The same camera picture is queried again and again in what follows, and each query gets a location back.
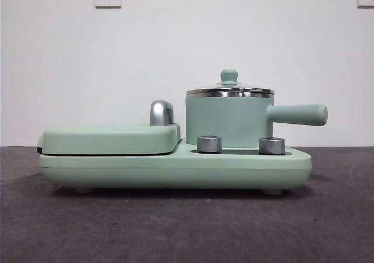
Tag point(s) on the mint green cooker base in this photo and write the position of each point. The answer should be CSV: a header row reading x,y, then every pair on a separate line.
x,y
146,169

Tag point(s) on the silver control knob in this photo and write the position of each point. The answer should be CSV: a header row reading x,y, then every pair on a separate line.
x,y
271,145
209,143

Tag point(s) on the mint green hinged griddle cover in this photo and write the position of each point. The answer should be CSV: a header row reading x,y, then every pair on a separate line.
x,y
102,137

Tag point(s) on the glass lid with green knob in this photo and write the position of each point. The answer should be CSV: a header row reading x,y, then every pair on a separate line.
x,y
230,76

